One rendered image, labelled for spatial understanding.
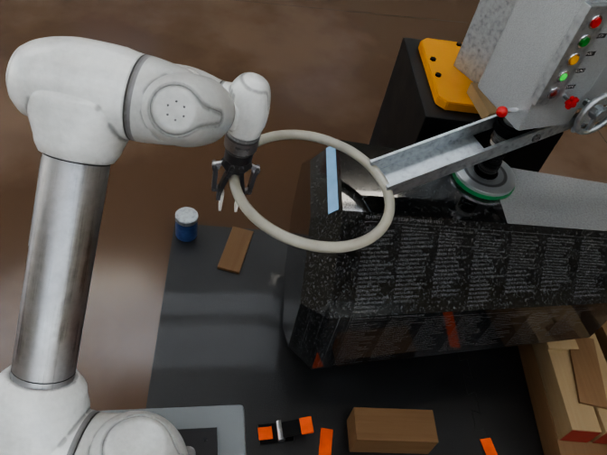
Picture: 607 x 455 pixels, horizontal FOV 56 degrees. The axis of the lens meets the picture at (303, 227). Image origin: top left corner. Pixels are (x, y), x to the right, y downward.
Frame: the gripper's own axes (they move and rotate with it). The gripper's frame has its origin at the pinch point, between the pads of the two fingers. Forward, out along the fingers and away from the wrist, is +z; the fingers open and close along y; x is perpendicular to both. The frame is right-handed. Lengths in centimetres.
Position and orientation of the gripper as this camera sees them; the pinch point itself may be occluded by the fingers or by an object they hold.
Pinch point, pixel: (228, 199)
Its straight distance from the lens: 165.4
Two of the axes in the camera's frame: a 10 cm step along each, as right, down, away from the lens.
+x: -1.1, -7.5, 6.5
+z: -2.4, 6.6, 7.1
